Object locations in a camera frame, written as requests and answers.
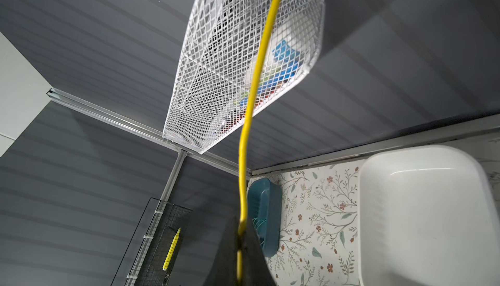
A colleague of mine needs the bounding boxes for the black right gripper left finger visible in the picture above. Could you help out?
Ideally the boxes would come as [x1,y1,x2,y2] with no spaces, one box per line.
[203,217,239,286]

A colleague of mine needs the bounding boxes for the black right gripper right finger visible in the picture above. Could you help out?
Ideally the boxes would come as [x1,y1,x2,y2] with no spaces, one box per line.
[239,224,276,285]

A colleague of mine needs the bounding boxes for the yellow cable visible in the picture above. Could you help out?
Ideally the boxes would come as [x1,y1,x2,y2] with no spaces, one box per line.
[236,0,290,283]

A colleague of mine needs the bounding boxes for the teal plastic tub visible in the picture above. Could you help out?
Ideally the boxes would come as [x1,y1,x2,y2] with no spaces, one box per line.
[247,178,283,258]

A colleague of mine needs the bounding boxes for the white plastic tub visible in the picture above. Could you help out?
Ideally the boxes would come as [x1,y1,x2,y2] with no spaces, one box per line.
[358,145,499,285]

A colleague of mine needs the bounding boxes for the items in white basket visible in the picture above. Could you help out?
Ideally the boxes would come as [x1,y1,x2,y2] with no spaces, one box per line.
[214,39,305,134]

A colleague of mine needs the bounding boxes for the black wire wall basket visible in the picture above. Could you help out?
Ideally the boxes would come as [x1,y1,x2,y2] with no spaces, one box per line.
[111,198,192,285]

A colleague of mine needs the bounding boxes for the white wire wall basket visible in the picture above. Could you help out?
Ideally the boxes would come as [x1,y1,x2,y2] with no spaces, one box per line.
[163,0,325,153]

